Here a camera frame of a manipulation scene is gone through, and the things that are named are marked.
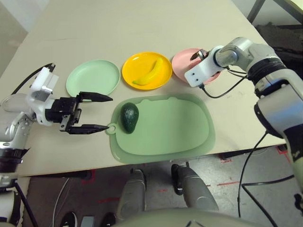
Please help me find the yellow round plate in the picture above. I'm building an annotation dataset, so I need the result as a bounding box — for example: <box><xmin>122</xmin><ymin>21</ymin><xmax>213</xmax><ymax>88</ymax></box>
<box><xmin>122</xmin><ymin>51</ymin><xmax>173</xmax><ymax>91</ymax></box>

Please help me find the white floor cable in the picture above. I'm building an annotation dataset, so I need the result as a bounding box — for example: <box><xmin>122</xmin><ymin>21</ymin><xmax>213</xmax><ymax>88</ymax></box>
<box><xmin>52</xmin><ymin>177</ymin><xmax>71</xmax><ymax>223</ymax></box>

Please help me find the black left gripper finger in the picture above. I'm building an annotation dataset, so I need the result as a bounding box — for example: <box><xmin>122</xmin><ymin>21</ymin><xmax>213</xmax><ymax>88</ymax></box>
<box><xmin>65</xmin><ymin>124</ymin><xmax>109</xmax><ymax>135</ymax></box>
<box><xmin>77</xmin><ymin>91</ymin><xmax>113</xmax><ymax>103</ymax></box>

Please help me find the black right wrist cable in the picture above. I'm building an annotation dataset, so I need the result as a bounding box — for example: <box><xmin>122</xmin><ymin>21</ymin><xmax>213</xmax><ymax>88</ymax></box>
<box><xmin>200</xmin><ymin>68</ymin><xmax>249</xmax><ymax>99</ymax></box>

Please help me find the black framed side table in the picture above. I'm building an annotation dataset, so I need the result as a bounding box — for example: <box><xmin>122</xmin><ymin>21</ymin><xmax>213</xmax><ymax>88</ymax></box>
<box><xmin>247</xmin><ymin>0</ymin><xmax>303</xmax><ymax>26</ymax></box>

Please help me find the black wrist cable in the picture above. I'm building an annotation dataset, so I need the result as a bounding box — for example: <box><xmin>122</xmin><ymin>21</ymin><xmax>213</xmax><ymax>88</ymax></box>
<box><xmin>10</xmin><ymin>62</ymin><xmax>56</xmax><ymax>95</ymax></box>
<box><xmin>200</xmin><ymin>68</ymin><xmax>249</xmax><ymax>99</ymax></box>

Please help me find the dark green avocado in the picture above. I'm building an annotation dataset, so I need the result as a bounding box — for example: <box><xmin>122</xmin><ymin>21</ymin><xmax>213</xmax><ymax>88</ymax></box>
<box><xmin>120</xmin><ymin>102</ymin><xmax>140</xmax><ymax>133</ymax></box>

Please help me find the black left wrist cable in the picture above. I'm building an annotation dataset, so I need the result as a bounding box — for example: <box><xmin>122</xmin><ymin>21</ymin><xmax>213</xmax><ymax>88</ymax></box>
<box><xmin>10</xmin><ymin>62</ymin><xmax>56</xmax><ymax>95</ymax></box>

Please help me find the pink round plate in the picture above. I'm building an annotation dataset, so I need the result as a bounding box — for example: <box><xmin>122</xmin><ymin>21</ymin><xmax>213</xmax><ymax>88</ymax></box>
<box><xmin>171</xmin><ymin>48</ymin><xmax>222</xmax><ymax>85</ymax></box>

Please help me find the green silicone cutting mat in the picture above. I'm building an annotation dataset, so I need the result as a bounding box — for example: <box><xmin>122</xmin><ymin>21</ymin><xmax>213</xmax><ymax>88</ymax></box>
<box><xmin>105</xmin><ymin>93</ymin><xmax>216</xmax><ymax>164</ymax></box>

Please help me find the dark floor mat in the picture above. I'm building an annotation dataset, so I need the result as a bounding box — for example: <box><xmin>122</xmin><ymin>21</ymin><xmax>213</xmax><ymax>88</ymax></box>
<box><xmin>257</xmin><ymin>22</ymin><xmax>303</xmax><ymax>52</ymax></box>

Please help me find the long black right arm cable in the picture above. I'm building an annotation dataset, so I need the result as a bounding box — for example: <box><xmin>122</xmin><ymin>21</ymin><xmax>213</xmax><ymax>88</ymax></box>
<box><xmin>238</xmin><ymin>129</ymin><xmax>294</xmax><ymax>227</ymax></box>

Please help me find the black shoe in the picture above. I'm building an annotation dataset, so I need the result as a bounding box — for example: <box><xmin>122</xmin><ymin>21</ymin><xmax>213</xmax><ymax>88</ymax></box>
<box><xmin>60</xmin><ymin>212</ymin><xmax>79</xmax><ymax>227</ymax></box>
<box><xmin>100</xmin><ymin>212</ymin><xmax>116</xmax><ymax>227</ymax></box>

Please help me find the grey robot left leg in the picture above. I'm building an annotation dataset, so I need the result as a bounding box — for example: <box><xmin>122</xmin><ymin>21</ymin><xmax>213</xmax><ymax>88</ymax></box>
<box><xmin>117</xmin><ymin>169</ymin><xmax>146</xmax><ymax>213</ymax></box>

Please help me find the light green round plate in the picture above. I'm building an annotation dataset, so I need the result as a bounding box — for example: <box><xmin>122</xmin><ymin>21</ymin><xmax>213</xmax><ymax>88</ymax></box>
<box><xmin>66</xmin><ymin>59</ymin><xmax>121</xmax><ymax>102</ymax></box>

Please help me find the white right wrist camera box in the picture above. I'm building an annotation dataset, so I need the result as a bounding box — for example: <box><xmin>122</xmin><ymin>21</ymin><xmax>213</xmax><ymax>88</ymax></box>
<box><xmin>184</xmin><ymin>46</ymin><xmax>224</xmax><ymax>87</ymax></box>

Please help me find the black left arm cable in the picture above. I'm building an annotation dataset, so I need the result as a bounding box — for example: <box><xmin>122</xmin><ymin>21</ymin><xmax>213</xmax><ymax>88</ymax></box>
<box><xmin>14</xmin><ymin>183</ymin><xmax>38</xmax><ymax>227</ymax></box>

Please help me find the grey robot torso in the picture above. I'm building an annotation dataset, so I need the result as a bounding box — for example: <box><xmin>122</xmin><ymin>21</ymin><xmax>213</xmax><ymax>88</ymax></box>
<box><xmin>113</xmin><ymin>208</ymin><xmax>268</xmax><ymax>227</ymax></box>

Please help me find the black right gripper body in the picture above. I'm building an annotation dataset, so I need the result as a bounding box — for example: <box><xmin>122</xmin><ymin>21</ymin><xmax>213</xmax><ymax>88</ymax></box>
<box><xmin>197</xmin><ymin>48</ymin><xmax>210</xmax><ymax>59</ymax></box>

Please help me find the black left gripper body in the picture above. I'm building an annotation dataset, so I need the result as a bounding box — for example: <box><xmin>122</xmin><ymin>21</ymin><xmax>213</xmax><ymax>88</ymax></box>
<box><xmin>45</xmin><ymin>96</ymin><xmax>82</xmax><ymax>132</ymax></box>

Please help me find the yellow toy banana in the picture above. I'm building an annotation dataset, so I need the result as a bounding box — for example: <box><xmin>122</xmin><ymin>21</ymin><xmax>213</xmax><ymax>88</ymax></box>
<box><xmin>132</xmin><ymin>57</ymin><xmax>164</xmax><ymax>86</ymax></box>

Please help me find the small grey box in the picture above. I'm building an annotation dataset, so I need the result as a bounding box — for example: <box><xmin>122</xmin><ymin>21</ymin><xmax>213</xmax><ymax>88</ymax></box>
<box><xmin>80</xmin><ymin>215</ymin><xmax>95</xmax><ymax>227</ymax></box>

